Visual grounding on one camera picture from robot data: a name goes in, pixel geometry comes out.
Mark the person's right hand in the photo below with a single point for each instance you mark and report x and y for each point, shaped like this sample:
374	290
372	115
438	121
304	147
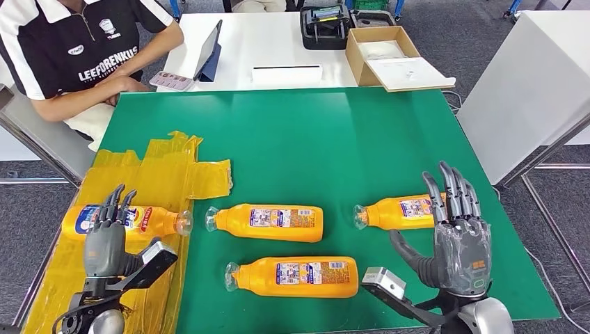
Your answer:
135	86

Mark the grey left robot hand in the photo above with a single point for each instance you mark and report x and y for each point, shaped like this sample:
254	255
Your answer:
106	249

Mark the person's left hand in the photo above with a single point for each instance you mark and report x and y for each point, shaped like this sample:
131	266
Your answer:
112	87

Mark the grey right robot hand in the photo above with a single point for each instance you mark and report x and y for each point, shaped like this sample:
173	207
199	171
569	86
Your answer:
461	258

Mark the orange detergent bottle clear cap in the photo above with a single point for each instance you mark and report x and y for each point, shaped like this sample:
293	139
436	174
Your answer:
387	214
159	223
258	279
239	226

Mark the person's left forearm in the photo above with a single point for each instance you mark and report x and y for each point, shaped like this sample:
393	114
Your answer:
153	53

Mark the person's right forearm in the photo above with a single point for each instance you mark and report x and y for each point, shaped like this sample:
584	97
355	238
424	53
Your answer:
67	108

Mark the clear plastic wrap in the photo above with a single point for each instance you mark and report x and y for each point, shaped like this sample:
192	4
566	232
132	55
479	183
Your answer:
461	253

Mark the smartphone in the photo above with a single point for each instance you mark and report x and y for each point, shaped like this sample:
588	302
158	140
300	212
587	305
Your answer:
171	80

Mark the yellow taped plastic sheet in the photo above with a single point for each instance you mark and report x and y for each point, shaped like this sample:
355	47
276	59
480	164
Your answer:
60	276

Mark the person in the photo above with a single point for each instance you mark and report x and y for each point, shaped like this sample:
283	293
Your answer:
55	46
259	5

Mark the tablet in dark case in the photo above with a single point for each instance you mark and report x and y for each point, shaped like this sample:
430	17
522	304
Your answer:
206	50

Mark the grey side table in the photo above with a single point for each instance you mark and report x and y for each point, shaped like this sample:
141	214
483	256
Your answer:
46	143

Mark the white flat box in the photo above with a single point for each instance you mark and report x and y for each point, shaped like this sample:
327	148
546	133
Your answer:
287	75

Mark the green table mat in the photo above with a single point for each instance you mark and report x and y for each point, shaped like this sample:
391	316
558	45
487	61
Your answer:
322	152

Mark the white side table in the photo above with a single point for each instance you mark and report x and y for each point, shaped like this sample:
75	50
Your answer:
521	92

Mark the black tool case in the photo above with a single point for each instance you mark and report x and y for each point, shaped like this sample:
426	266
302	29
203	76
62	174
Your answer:
324	40

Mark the open cardboard box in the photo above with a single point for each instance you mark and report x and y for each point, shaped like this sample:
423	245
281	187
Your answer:
355	63

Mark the white bag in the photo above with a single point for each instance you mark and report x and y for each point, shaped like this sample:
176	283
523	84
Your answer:
382	50

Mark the grey moulded tray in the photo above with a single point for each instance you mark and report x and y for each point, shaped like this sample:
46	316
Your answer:
371	19

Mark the green plastic crate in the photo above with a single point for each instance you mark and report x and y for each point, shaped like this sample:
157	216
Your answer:
370	3

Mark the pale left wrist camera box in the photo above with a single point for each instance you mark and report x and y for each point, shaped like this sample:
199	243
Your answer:
159	258

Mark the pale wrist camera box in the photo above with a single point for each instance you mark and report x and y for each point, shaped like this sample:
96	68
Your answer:
159	258
382	281

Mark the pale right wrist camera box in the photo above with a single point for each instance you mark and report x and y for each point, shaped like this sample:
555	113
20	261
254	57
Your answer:
382	281

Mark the blue metal frame leg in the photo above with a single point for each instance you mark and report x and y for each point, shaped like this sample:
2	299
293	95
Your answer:
510	7
175	8
398	6

